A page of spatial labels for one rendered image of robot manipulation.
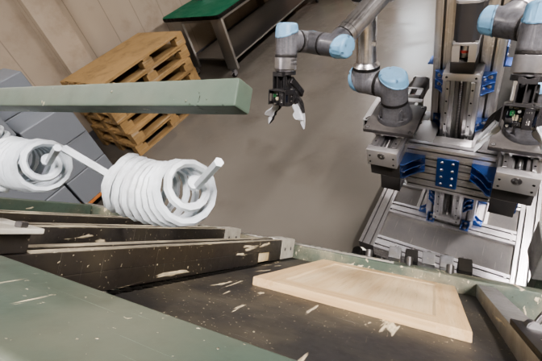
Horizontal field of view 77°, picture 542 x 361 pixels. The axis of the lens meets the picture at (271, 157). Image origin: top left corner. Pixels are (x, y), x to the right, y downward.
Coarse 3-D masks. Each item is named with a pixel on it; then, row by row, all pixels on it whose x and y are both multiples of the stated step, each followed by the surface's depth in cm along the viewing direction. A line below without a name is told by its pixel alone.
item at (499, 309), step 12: (480, 288) 98; (492, 288) 101; (480, 300) 97; (492, 300) 82; (504, 300) 84; (492, 312) 77; (504, 312) 70; (516, 312) 71; (504, 324) 64; (504, 336) 64; (516, 336) 55; (516, 348) 54; (528, 348) 48; (528, 360) 48
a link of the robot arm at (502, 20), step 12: (516, 0) 87; (528, 0) 86; (492, 12) 87; (504, 12) 85; (516, 12) 83; (480, 24) 90; (492, 24) 87; (504, 24) 85; (516, 24) 82; (492, 36) 90; (504, 36) 86
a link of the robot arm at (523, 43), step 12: (540, 0) 71; (528, 12) 72; (540, 12) 70; (528, 24) 72; (540, 24) 70; (528, 36) 72; (540, 36) 71; (516, 48) 76; (528, 48) 73; (540, 48) 71
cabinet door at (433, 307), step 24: (312, 264) 110; (336, 264) 120; (288, 288) 75; (312, 288) 75; (336, 288) 80; (360, 288) 84; (384, 288) 89; (408, 288) 94; (432, 288) 100; (360, 312) 68; (384, 312) 66; (408, 312) 67; (432, 312) 71; (456, 312) 73; (456, 336) 60
